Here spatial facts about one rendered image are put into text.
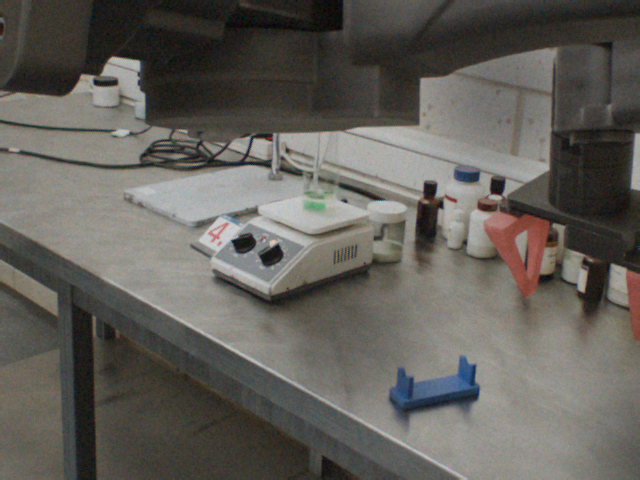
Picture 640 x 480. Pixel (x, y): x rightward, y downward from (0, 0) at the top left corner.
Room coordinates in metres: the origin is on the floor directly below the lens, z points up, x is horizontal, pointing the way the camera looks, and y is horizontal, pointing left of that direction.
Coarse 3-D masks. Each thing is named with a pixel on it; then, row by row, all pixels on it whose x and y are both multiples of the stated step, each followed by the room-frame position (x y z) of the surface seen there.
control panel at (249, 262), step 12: (252, 228) 1.25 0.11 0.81; (276, 240) 1.21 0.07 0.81; (288, 240) 1.21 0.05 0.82; (228, 252) 1.22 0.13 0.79; (252, 252) 1.21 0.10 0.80; (288, 252) 1.19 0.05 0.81; (240, 264) 1.19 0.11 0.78; (252, 264) 1.18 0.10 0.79; (264, 264) 1.18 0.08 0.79; (276, 264) 1.17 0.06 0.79; (264, 276) 1.15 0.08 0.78
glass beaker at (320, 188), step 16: (304, 160) 1.29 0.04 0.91; (320, 160) 1.30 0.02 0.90; (336, 160) 1.29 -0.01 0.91; (304, 176) 1.27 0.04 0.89; (320, 176) 1.25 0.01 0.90; (336, 176) 1.27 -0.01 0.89; (304, 192) 1.26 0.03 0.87; (320, 192) 1.25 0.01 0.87; (336, 192) 1.27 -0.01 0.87; (304, 208) 1.26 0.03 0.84; (320, 208) 1.25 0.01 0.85; (336, 208) 1.27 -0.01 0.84
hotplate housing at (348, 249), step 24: (264, 216) 1.29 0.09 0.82; (312, 240) 1.20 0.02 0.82; (336, 240) 1.22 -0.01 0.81; (360, 240) 1.26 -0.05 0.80; (216, 264) 1.21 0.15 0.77; (288, 264) 1.16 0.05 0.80; (312, 264) 1.19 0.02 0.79; (336, 264) 1.22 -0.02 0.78; (360, 264) 1.26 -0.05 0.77; (264, 288) 1.14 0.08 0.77; (288, 288) 1.16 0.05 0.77
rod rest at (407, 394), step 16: (400, 368) 0.91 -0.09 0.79; (464, 368) 0.94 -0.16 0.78; (400, 384) 0.91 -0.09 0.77; (416, 384) 0.93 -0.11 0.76; (432, 384) 0.93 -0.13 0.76; (448, 384) 0.93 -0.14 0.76; (464, 384) 0.93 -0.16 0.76; (400, 400) 0.89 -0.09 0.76; (416, 400) 0.89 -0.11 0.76; (432, 400) 0.90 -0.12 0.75
